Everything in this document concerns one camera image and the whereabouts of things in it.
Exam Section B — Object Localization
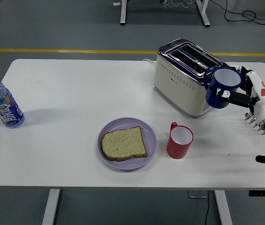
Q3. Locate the metal toast rack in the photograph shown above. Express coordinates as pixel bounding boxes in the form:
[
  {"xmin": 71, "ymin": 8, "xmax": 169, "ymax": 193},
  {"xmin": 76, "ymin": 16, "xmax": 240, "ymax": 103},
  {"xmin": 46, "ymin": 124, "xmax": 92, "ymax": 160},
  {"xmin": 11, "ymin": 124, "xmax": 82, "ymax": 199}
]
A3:
[{"xmin": 244, "ymin": 111, "xmax": 265, "ymax": 135}]

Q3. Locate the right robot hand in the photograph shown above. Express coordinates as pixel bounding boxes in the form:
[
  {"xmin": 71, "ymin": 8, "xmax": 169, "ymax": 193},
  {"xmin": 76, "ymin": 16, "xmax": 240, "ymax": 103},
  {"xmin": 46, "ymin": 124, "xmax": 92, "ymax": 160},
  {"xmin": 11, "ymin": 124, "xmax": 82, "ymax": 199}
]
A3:
[{"xmin": 208, "ymin": 65, "xmax": 265, "ymax": 124}]

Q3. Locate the white floor cable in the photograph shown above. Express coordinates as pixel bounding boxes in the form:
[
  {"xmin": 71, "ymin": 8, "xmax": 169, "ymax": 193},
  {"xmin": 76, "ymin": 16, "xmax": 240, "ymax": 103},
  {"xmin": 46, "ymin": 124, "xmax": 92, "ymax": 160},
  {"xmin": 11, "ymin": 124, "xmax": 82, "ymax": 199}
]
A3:
[{"xmin": 170, "ymin": 0, "xmax": 194, "ymax": 8}]

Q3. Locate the white background table leg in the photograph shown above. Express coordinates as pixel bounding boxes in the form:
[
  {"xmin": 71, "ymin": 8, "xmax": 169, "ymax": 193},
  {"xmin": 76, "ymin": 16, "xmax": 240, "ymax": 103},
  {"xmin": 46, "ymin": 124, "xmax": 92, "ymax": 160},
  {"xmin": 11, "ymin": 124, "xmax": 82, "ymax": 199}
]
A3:
[
  {"xmin": 196, "ymin": 0, "xmax": 211, "ymax": 27},
  {"xmin": 120, "ymin": 0, "xmax": 128, "ymax": 26}
]

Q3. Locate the grey box under table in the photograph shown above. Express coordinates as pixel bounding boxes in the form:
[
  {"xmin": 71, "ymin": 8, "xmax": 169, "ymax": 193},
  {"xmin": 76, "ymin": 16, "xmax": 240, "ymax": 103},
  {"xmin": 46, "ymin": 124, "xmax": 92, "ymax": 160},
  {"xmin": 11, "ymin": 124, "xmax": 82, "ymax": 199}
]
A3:
[{"xmin": 188, "ymin": 190, "xmax": 208, "ymax": 199}]

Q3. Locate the blue enamel cup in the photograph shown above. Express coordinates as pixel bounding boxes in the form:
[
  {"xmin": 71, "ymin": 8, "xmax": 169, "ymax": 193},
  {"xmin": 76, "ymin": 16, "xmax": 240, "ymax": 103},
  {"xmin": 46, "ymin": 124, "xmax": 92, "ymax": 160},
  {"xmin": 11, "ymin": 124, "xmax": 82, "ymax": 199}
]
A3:
[{"xmin": 204, "ymin": 67, "xmax": 242, "ymax": 109}]

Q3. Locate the black floor cable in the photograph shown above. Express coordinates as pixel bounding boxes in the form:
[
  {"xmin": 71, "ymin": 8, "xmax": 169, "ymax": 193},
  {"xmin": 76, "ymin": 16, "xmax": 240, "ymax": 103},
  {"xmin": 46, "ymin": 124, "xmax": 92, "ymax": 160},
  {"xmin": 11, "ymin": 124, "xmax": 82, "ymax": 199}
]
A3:
[{"xmin": 211, "ymin": 0, "xmax": 265, "ymax": 25}]

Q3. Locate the bread slice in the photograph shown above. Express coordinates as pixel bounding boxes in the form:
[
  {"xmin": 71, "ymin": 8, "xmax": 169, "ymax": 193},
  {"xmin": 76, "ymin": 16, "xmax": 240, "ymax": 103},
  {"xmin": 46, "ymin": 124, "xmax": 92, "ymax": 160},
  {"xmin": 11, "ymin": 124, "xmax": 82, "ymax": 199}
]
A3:
[{"xmin": 100, "ymin": 126, "xmax": 148, "ymax": 162}]

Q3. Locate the cream chrome toaster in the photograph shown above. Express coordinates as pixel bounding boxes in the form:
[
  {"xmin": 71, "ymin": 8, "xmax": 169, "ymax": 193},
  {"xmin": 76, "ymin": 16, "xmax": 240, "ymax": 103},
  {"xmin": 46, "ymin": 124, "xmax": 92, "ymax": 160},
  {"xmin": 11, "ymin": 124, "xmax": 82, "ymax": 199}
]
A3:
[{"xmin": 152, "ymin": 38, "xmax": 228, "ymax": 119}]

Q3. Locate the purple plate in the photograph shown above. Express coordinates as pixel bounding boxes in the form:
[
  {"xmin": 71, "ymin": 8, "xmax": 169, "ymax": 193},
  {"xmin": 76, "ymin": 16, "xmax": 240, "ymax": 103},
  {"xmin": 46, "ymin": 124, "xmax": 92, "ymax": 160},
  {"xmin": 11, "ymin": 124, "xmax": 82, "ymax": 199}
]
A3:
[{"xmin": 97, "ymin": 117, "xmax": 158, "ymax": 171}]

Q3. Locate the white toaster cord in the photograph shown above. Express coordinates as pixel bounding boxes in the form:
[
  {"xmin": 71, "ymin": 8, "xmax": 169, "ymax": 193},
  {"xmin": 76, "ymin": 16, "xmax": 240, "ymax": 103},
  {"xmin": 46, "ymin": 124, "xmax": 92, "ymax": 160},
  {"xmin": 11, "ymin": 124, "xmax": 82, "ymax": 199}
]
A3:
[{"xmin": 142, "ymin": 58, "xmax": 157, "ymax": 68}]

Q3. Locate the blue-capped water bottle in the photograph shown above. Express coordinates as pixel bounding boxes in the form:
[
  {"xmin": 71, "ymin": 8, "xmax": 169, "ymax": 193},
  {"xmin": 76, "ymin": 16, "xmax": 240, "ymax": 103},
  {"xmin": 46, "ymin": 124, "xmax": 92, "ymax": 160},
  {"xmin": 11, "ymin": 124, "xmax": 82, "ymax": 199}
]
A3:
[{"xmin": 0, "ymin": 74, "xmax": 25, "ymax": 129}]

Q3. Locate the black cable under table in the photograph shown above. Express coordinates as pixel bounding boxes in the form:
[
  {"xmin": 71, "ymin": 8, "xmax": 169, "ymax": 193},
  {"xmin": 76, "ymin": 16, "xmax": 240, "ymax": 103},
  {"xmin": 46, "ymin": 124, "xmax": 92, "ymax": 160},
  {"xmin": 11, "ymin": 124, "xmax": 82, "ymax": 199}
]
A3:
[{"xmin": 204, "ymin": 190, "xmax": 212, "ymax": 225}]

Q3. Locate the red cup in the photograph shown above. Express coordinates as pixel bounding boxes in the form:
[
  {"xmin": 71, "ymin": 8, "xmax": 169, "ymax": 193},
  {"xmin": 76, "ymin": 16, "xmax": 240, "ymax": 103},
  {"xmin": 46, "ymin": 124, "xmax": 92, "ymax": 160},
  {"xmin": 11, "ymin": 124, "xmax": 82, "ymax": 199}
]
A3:
[{"xmin": 166, "ymin": 121, "xmax": 194, "ymax": 159}]

